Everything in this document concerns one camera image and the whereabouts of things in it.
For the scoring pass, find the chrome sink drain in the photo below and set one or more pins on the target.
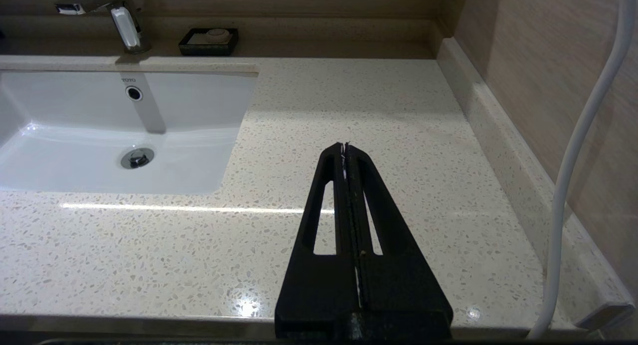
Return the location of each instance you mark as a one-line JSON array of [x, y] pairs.
[[137, 158]]

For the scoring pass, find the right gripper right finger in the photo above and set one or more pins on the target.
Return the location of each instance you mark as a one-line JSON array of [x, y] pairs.
[[398, 285]]

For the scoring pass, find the chrome faucet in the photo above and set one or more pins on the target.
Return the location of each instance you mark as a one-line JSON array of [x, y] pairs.
[[126, 28]]

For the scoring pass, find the black soap dish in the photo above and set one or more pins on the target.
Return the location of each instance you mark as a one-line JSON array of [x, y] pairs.
[[199, 48]]

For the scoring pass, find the sink overflow hole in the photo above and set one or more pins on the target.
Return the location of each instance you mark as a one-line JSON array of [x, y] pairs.
[[133, 93]]

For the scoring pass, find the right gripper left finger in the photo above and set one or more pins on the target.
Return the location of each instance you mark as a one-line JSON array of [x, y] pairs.
[[326, 285]]

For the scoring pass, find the round beige soap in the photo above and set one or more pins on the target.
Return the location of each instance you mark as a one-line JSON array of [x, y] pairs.
[[218, 34]]

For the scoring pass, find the white sink basin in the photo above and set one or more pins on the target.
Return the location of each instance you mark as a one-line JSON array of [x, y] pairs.
[[75, 155]]

